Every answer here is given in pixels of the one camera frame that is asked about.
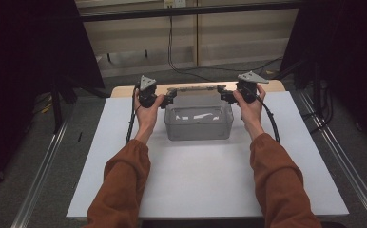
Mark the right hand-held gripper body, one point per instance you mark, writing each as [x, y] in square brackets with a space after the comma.
[247, 90]

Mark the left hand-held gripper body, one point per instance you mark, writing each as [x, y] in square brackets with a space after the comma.
[147, 93]

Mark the grey transparent box lid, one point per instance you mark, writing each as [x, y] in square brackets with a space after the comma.
[197, 96]

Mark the grey transparent storage box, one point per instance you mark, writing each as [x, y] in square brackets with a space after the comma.
[199, 126]

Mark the person's left hand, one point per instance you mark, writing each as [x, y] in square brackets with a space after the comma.
[146, 117]

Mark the person's right hand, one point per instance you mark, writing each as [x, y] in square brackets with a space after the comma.
[251, 114]

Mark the long beige desk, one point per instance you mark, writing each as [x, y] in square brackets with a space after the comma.
[235, 38]

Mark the black metal stand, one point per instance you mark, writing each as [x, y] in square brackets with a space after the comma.
[318, 91]
[58, 104]

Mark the black curtain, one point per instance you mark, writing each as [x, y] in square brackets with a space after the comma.
[29, 47]
[346, 47]

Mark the white wall socket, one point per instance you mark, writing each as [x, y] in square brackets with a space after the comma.
[175, 3]

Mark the aluminium floor rail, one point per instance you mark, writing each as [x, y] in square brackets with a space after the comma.
[42, 171]
[346, 171]

